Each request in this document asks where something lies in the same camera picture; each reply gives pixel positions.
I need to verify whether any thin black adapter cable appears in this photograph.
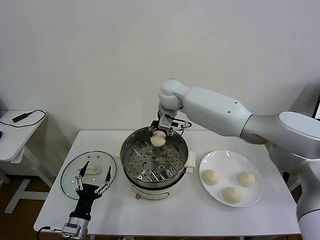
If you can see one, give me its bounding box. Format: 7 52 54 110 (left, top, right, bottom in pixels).
0 109 48 135

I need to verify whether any white round plate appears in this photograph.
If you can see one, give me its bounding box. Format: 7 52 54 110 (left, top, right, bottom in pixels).
198 149 264 208

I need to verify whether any white side table with adapter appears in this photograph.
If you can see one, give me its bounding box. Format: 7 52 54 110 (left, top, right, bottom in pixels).
0 109 55 215

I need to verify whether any black power adapter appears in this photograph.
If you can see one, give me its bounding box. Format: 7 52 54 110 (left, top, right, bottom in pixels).
12 113 28 123

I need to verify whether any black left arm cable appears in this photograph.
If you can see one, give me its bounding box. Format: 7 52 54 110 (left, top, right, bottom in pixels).
36 226 65 240

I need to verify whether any steel steamer basket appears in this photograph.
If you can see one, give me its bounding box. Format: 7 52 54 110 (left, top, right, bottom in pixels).
119 126 190 187

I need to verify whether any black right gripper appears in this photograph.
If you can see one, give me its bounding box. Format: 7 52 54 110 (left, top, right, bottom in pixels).
148 113 176 138

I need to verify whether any white electric cooker base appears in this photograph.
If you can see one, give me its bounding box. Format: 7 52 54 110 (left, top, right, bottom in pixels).
116 149 197 202

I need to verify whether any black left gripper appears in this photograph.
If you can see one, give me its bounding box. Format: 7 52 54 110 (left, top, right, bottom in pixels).
69 160 112 223

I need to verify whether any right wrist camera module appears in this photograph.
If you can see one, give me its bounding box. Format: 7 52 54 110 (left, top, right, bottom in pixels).
172 119 193 131

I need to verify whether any white steamed baozi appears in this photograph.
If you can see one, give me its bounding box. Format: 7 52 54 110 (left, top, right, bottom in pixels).
201 169 220 186
236 171 256 188
222 186 243 204
150 131 167 147

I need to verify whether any glass lid with white handle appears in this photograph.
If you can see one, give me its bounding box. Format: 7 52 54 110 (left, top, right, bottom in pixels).
60 150 118 201

